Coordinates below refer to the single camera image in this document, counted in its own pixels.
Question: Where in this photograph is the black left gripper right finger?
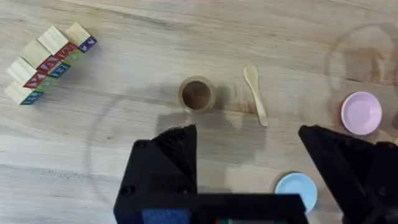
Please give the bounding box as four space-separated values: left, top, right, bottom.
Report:
297 124 398 224

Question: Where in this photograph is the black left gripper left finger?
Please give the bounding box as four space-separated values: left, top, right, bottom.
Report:
113 124 198 224

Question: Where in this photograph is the pink plate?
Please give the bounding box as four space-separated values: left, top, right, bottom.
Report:
340 91 383 136

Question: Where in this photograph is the light blue plate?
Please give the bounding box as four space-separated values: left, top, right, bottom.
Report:
274 172 318 215

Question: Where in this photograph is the wooden cup container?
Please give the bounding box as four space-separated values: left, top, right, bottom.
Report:
177 75 218 114

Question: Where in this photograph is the wooden spoon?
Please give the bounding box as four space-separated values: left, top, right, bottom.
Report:
243 65 269 128

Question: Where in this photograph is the heap of wooden letter blocks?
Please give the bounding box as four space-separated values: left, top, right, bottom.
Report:
3 21 98 106

